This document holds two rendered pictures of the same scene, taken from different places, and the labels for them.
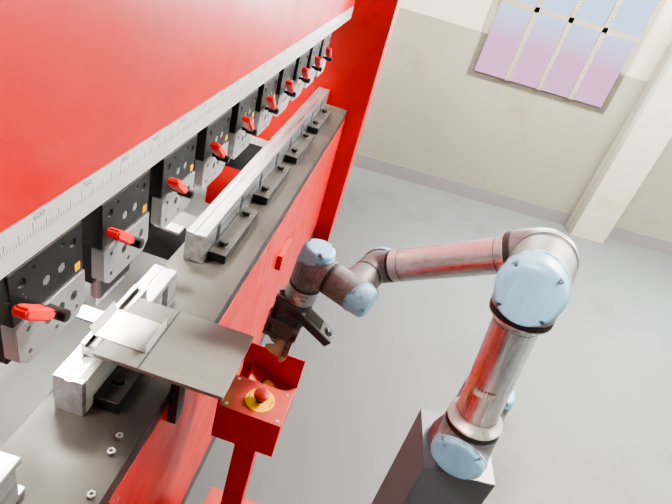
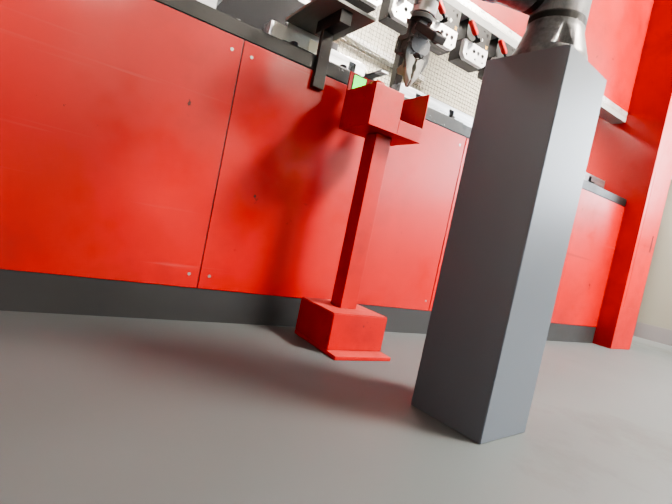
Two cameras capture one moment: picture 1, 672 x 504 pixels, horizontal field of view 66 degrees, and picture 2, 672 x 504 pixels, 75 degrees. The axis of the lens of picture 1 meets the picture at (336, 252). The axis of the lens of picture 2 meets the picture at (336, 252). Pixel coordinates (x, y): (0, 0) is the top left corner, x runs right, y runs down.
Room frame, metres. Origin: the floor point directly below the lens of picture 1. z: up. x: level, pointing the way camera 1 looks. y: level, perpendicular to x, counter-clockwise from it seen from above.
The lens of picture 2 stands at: (0.05, -1.00, 0.35)
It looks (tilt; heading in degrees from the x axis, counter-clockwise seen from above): 3 degrees down; 54
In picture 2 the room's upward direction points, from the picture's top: 12 degrees clockwise
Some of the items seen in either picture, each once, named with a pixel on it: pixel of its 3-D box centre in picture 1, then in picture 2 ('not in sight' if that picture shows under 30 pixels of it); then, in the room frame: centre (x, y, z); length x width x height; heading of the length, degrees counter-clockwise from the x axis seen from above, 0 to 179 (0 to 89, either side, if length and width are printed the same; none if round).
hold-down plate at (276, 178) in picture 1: (272, 183); not in sight; (1.75, 0.30, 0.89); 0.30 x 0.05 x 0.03; 178
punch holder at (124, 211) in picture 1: (105, 220); not in sight; (0.72, 0.40, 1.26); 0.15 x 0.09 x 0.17; 178
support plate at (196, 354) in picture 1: (178, 345); (328, 19); (0.74, 0.25, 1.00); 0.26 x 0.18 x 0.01; 88
